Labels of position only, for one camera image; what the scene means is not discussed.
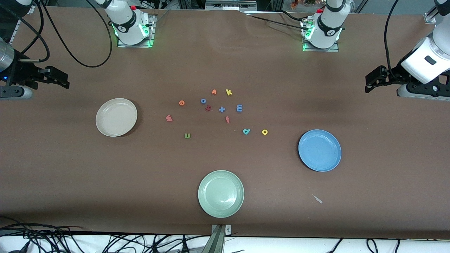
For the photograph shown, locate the beige round plate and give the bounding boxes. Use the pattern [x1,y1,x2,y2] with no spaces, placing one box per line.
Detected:
[96,98,138,137]

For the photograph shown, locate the blue round plate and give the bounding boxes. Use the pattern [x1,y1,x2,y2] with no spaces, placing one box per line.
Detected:
[298,129,342,172]

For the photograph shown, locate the brown table cover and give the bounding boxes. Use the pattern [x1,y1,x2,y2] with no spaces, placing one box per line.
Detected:
[0,6,450,239]

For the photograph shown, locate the orange decoration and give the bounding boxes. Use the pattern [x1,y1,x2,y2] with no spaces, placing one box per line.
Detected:
[290,0,319,9]

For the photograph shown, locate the green round plate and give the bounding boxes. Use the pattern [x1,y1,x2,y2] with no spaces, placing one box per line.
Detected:
[198,170,245,218]

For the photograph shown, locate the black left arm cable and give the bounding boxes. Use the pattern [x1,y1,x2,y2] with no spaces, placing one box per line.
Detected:
[384,0,403,81]

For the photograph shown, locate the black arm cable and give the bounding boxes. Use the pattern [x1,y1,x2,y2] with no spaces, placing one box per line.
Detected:
[384,0,403,81]
[19,0,113,68]

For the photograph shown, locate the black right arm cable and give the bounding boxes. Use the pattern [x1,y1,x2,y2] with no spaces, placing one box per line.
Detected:
[19,0,113,68]

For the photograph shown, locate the aluminium frame rail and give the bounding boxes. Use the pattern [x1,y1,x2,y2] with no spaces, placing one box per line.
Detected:
[7,7,36,44]
[424,0,440,24]

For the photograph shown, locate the black base power cable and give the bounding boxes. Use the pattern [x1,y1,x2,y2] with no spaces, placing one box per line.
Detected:
[244,10,310,30]

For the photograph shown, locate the grey metal equipment frame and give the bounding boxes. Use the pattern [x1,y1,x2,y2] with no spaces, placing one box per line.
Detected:
[205,0,258,11]

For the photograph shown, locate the black floor cable bundle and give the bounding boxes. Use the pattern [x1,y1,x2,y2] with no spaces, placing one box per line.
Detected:
[0,216,211,253]

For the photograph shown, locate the aluminium profile post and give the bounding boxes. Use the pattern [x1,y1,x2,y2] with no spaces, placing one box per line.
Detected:
[210,224,232,253]

